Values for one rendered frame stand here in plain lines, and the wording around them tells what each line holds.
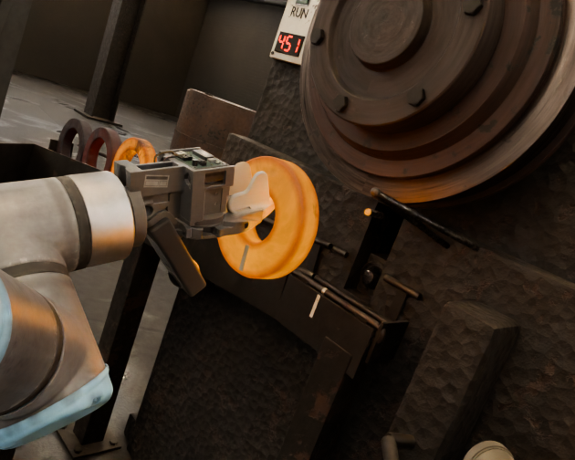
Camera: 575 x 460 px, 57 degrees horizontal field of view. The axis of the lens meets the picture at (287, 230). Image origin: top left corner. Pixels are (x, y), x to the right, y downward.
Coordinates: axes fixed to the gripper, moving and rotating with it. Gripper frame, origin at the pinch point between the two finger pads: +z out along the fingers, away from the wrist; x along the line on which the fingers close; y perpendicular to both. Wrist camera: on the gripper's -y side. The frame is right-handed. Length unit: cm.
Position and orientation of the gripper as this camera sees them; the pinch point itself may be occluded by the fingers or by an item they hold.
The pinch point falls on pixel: (268, 203)
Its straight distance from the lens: 67.2
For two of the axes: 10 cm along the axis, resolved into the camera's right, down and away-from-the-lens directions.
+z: 7.5, -1.8, 6.4
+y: 1.3, -9.0, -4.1
